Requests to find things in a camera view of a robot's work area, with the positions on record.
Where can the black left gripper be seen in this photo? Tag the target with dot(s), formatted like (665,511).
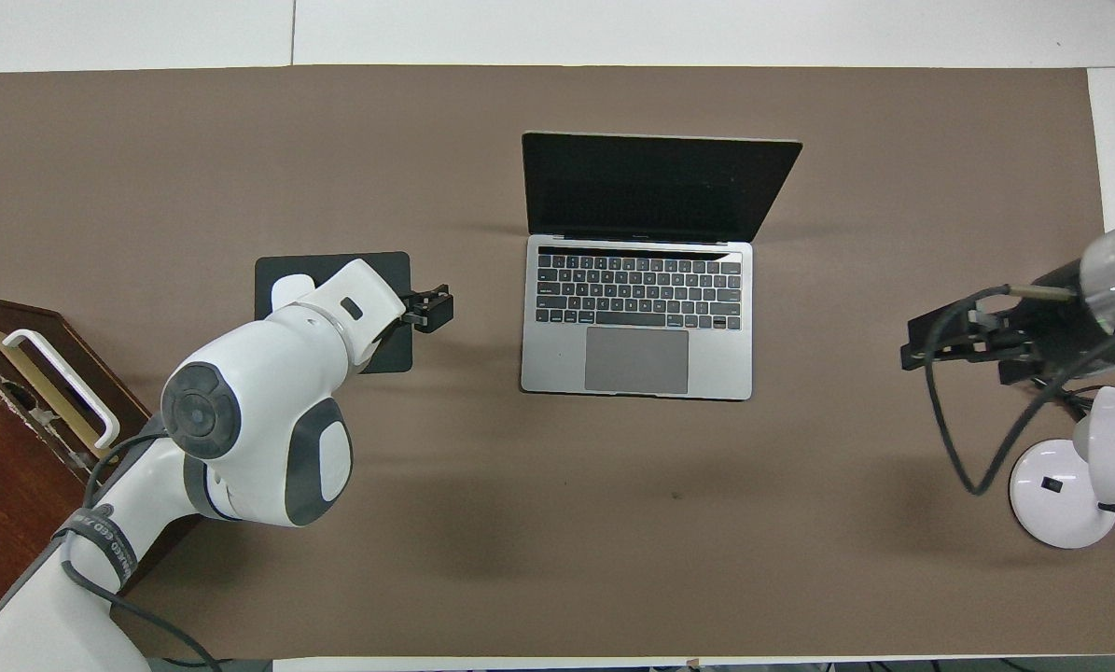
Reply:
(408,310)

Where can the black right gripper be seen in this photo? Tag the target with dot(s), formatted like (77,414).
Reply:
(1052,322)

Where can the silver apple laptop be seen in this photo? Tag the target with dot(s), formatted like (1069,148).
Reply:
(641,317)

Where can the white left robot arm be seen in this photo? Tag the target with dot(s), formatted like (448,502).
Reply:
(258,401)

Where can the white computer mouse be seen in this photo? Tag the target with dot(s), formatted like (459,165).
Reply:
(286,287)

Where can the black mouse pad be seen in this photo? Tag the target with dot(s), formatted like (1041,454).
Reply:
(282,263)

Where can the white desk lamp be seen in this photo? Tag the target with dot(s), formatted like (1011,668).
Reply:
(1042,485)

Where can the brown table mat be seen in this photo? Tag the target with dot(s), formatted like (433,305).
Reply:
(557,541)

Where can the dark brown wooden box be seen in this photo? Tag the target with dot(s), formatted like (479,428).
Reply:
(6,448)

